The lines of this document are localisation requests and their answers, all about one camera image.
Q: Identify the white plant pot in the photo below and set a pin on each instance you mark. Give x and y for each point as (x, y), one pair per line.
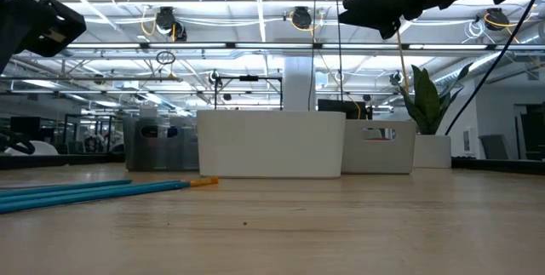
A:
(434, 153)

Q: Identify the light grey plastic bin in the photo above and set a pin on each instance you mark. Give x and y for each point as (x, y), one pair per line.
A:
(379, 158)

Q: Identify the dark translucent plastic bin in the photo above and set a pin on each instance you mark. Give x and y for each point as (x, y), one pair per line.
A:
(187, 151)

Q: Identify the black monitor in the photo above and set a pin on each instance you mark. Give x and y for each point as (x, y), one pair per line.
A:
(340, 109)
(25, 125)

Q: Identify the black aluminium rig frame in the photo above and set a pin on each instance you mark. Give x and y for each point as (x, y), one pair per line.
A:
(85, 160)

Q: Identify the white rounded object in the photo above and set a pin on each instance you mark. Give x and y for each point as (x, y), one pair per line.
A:
(36, 149)

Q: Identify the white plastic bin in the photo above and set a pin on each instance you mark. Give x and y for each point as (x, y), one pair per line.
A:
(272, 143)

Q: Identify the green leafy plant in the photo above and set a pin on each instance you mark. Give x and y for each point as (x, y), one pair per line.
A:
(426, 100)

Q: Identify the black metal frame stand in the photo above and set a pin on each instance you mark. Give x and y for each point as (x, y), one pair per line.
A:
(249, 78)

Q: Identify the dark blue paint bottle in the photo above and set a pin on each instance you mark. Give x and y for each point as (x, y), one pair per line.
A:
(172, 132)

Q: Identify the long ceiling light strip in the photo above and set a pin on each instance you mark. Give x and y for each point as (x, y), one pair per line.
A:
(277, 45)

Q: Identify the small black ceiling reel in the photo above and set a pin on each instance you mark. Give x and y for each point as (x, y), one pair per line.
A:
(396, 78)
(214, 78)

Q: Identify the grey chair back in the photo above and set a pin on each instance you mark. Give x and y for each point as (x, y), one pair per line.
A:
(494, 147)

